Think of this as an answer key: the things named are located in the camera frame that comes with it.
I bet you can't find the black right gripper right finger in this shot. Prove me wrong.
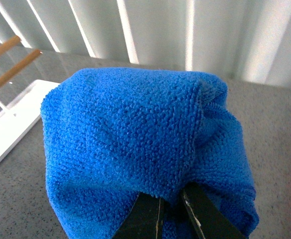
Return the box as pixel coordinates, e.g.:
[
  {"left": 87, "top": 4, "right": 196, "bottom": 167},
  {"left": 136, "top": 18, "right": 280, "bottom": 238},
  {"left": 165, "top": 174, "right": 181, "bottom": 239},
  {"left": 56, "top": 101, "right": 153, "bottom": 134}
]
[{"left": 181, "top": 183, "right": 245, "bottom": 239}]

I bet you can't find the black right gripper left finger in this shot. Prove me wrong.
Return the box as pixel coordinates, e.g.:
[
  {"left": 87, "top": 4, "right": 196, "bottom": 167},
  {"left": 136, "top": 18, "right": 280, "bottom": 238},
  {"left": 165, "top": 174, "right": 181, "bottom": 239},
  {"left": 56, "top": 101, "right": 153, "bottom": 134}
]
[{"left": 113, "top": 193, "right": 165, "bottom": 239}]

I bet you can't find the blue microfiber cloth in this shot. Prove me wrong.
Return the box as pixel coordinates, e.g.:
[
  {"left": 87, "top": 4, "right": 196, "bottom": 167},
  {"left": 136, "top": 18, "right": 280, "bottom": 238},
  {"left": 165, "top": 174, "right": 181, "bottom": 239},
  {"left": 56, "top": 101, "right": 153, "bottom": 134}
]
[{"left": 41, "top": 68, "right": 259, "bottom": 239}]

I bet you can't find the white rack with wooden bars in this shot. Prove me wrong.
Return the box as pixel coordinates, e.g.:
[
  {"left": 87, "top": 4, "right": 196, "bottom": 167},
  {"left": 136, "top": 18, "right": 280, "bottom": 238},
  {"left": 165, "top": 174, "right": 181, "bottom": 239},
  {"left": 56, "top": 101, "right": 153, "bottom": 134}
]
[{"left": 0, "top": 35, "right": 58, "bottom": 163}]

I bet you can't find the white pleated curtain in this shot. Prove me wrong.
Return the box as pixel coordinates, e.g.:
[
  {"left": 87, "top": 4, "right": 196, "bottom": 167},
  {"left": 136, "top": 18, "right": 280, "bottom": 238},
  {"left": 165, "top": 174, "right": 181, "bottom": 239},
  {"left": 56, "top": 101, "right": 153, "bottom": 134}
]
[{"left": 0, "top": 0, "right": 291, "bottom": 88}]

